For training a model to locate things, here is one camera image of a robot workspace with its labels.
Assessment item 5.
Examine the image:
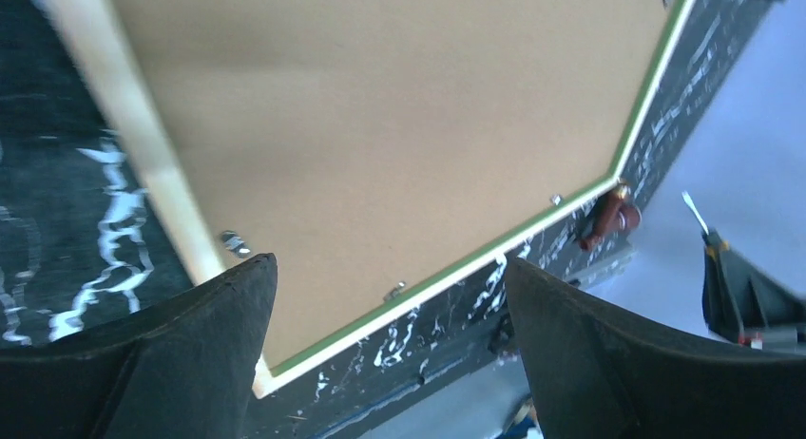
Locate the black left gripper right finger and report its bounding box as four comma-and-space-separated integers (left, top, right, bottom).
505, 258, 805, 438

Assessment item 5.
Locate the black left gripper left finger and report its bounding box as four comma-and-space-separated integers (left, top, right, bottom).
1, 254, 278, 438

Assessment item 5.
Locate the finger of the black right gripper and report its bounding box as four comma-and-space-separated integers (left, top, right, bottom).
702, 240, 805, 345

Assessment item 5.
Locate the yellow handled screwdriver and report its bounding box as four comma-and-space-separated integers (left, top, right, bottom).
681, 191, 730, 261

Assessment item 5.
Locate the green wooden photo frame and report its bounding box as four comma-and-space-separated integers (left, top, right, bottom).
44, 0, 696, 398

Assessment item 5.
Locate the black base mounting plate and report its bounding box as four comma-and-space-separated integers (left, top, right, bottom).
241, 234, 637, 439

